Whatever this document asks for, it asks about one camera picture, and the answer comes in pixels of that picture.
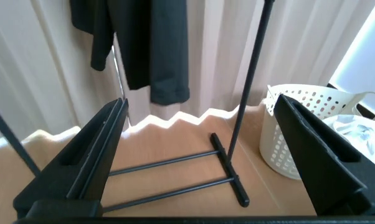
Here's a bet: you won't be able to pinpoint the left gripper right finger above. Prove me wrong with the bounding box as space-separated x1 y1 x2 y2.
273 94 375 215

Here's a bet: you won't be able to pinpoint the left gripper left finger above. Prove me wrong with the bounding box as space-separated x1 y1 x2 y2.
12 98 129 218

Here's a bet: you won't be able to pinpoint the black shorts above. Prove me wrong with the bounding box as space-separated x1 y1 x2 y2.
69 0 191 106

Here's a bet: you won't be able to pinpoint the white laundry basket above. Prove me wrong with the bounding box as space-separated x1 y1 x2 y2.
259 83 375 180

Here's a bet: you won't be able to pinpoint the black clothes rack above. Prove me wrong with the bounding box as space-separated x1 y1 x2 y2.
0 0 275 214

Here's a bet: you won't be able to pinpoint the beige curtain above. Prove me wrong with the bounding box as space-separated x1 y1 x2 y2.
0 0 375 147

